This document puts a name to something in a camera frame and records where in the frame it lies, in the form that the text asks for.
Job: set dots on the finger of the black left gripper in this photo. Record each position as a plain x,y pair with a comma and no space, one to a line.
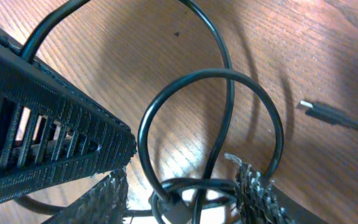
50,131

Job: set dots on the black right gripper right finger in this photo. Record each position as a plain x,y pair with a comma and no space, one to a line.
259,201

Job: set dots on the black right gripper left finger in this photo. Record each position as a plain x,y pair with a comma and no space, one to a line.
106,202

